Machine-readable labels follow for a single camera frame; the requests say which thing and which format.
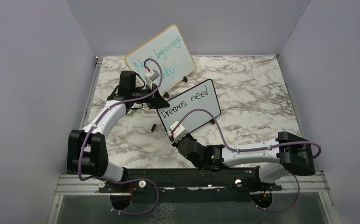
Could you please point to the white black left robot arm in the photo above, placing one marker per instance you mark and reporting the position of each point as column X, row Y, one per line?
column 87, row 153

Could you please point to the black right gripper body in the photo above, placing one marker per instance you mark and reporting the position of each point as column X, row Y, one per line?
column 197, row 164

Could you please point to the black aluminium front base frame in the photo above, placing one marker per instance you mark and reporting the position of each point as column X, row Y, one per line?
column 189, row 185

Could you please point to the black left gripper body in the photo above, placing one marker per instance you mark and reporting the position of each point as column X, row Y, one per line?
column 151, row 102

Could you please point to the black yellow-board stand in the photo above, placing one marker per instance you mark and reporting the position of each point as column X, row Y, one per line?
column 183, row 80

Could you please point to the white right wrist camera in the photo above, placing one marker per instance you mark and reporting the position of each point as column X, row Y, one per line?
column 176, row 132

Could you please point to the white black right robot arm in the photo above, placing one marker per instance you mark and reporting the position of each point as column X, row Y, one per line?
column 280, row 156

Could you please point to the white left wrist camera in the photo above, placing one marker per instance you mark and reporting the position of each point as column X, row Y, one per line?
column 150, row 77

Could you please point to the aluminium side rail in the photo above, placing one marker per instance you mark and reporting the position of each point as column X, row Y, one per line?
column 91, row 91

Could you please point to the black framed whiteboard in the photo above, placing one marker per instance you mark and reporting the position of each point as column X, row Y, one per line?
column 200, row 96

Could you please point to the yellow framed whiteboard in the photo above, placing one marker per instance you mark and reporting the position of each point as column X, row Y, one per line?
column 169, row 49

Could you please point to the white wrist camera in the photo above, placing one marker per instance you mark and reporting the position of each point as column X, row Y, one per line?
column 176, row 132
column 150, row 77

